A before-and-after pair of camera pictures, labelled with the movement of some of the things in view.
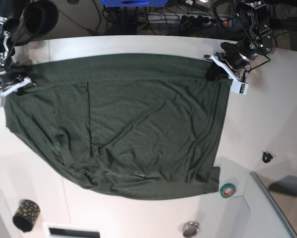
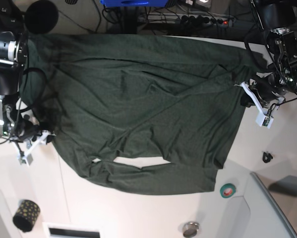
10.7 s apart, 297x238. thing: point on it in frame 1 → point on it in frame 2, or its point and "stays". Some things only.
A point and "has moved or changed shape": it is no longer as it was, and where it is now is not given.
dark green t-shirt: (142, 126) has moved or changed shape
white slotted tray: (55, 230) stays
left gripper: (3, 77) → (29, 130)
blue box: (135, 3) stays
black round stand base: (41, 17) stays
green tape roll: (227, 190) stays
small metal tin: (190, 229) stays
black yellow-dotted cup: (27, 214) stays
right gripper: (238, 55) → (268, 87)
